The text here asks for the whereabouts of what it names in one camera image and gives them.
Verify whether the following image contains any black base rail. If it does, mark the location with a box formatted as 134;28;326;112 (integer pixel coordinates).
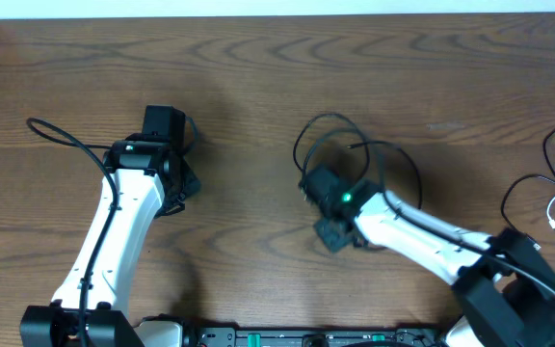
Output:
197;327;446;347

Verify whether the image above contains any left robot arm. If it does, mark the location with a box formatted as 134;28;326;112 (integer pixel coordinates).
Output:
19;105;200;346

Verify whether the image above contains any black multi-head usb cable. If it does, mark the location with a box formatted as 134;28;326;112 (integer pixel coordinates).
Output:
292;112;424;210

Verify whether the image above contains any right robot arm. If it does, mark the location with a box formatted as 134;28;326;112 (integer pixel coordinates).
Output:
299;166;555;347

